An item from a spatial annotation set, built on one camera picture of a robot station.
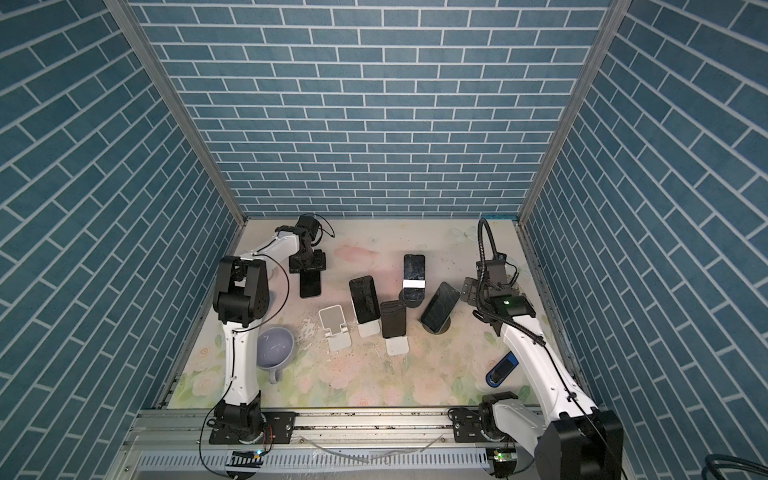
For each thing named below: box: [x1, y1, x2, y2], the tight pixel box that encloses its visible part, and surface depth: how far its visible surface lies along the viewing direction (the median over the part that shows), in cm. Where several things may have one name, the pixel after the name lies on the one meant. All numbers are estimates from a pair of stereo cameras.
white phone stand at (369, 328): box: [357, 317, 381, 338], surface depth 91 cm
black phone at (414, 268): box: [403, 254, 426, 302], surface depth 95 cm
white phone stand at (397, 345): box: [385, 336, 410, 355], surface depth 88 cm
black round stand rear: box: [398, 288, 425, 308], surface depth 94 cm
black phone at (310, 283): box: [300, 270, 321, 298], surface depth 102 cm
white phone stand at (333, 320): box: [318, 304, 352, 352], surface depth 87 cm
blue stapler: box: [485, 351, 519, 388], surface depth 84 cm
